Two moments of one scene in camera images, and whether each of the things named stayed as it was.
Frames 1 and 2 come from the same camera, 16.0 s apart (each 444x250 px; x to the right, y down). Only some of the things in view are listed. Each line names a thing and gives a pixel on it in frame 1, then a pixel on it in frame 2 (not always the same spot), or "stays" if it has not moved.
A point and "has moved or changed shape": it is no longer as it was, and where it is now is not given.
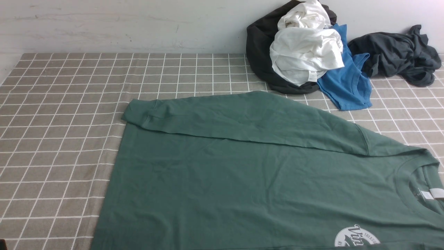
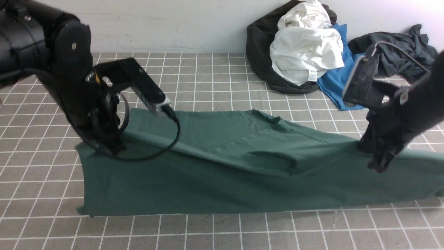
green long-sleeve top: x=260 y=171 has moved or changed shape
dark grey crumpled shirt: x=409 y=56 stays
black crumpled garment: x=260 y=34 stays
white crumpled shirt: x=306 y=44 stays
